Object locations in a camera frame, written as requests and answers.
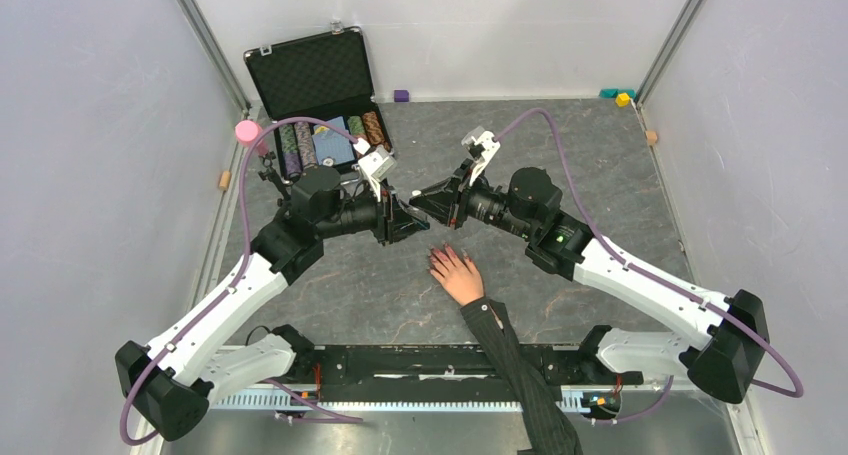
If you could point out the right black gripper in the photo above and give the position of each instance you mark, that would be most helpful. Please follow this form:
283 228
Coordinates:
448 200

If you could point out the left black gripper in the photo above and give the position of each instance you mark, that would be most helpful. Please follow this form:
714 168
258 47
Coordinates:
397 220

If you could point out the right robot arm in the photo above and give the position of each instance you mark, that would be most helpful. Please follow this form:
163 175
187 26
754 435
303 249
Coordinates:
713 339

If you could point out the black pinstripe sleeve forearm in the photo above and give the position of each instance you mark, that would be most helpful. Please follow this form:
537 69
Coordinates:
548 429

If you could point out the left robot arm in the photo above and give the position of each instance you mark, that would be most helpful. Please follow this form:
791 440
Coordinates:
170 383

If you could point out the mannequin hand with red nails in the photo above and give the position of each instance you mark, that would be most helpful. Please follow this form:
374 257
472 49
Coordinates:
458 276

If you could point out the purple cube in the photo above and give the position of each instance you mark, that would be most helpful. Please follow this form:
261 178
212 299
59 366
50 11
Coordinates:
401 96

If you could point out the black poker chip case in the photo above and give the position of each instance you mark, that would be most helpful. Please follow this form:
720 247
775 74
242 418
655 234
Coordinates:
325 76

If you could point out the pink microphone on tripod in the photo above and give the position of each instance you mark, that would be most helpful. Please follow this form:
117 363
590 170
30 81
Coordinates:
249 134

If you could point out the teal block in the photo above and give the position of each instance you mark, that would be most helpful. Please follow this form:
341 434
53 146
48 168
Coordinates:
612 93

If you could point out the yellow cube in corner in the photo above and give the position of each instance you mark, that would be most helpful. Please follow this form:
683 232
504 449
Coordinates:
623 99

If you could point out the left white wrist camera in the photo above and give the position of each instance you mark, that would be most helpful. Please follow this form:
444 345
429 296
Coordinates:
374 165

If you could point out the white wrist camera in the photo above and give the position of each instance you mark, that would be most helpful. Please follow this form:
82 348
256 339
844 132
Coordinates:
374 165
482 146

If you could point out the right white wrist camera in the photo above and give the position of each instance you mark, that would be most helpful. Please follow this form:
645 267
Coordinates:
482 146

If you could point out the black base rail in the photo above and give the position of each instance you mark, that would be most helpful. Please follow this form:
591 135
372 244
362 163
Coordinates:
427 378

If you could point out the tan block left wall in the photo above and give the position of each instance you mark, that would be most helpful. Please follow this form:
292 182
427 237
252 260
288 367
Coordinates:
224 180

